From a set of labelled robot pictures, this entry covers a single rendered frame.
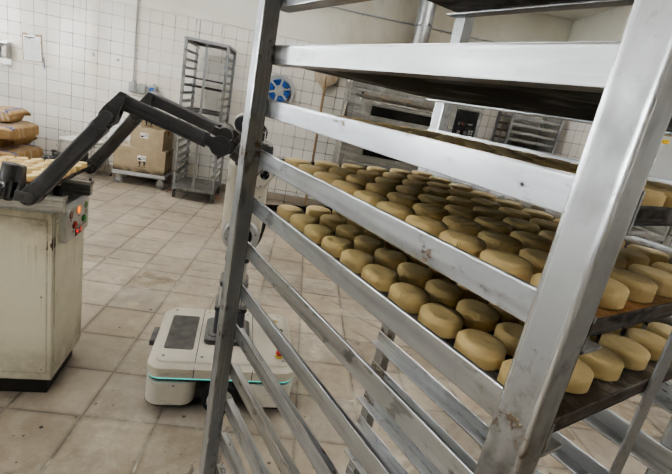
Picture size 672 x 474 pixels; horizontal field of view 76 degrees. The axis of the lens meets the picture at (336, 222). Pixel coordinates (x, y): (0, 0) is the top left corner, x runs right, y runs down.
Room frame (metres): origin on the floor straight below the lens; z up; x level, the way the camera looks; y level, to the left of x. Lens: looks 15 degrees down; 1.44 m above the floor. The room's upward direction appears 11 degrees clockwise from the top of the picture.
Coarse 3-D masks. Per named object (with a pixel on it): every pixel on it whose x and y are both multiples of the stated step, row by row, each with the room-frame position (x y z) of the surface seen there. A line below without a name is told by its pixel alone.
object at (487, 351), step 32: (320, 224) 0.75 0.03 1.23; (352, 224) 0.78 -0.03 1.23; (352, 256) 0.58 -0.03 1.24; (384, 256) 0.60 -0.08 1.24; (384, 288) 0.52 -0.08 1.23; (416, 288) 0.50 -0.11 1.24; (448, 288) 0.52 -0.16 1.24; (448, 320) 0.43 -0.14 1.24; (480, 320) 0.46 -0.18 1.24; (512, 320) 0.49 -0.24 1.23; (480, 352) 0.38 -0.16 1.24; (512, 352) 0.41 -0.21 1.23; (608, 352) 0.43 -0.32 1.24; (640, 352) 0.44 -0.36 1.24; (576, 384) 0.36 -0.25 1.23
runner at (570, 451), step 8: (560, 440) 0.63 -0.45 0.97; (568, 440) 0.62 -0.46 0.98; (560, 448) 0.63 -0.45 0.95; (568, 448) 0.62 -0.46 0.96; (576, 448) 0.61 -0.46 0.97; (552, 456) 0.61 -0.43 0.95; (560, 456) 0.61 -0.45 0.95; (568, 456) 0.62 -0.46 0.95; (576, 456) 0.61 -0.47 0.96; (584, 456) 0.60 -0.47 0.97; (568, 464) 0.60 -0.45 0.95; (576, 464) 0.60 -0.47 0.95; (584, 464) 0.60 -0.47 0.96; (592, 464) 0.59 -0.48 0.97; (600, 464) 0.58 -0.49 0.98; (576, 472) 0.58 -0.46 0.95; (584, 472) 0.59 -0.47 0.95; (592, 472) 0.58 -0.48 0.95; (600, 472) 0.58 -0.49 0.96; (608, 472) 0.57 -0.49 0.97
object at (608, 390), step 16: (272, 208) 0.80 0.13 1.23; (304, 208) 0.84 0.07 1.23; (624, 368) 0.44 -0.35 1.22; (592, 384) 0.39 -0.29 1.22; (608, 384) 0.40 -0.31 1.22; (624, 384) 0.40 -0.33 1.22; (640, 384) 0.39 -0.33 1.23; (576, 400) 0.36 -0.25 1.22; (592, 400) 0.36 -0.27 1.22; (608, 400) 0.35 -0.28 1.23; (560, 416) 0.31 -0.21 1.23; (576, 416) 0.32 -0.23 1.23
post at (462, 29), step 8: (456, 24) 1.04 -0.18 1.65; (464, 24) 1.02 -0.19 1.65; (472, 24) 1.03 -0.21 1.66; (456, 32) 1.03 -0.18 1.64; (464, 32) 1.02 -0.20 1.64; (456, 40) 1.03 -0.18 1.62; (464, 40) 1.03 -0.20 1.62; (440, 104) 1.03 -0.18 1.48; (448, 104) 1.03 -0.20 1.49; (440, 112) 1.02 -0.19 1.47; (448, 112) 1.03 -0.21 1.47; (432, 120) 1.04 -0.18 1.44; (440, 120) 1.02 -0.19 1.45; (448, 120) 1.03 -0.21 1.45; (432, 128) 1.03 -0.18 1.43; (440, 128) 1.02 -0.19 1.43; (384, 328) 1.03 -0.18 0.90; (392, 336) 1.03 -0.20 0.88; (376, 352) 1.04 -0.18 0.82; (376, 360) 1.03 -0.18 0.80; (384, 360) 1.02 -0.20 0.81; (384, 368) 1.03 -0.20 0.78; (368, 416) 1.02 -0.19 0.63; (352, 464) 1.03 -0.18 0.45
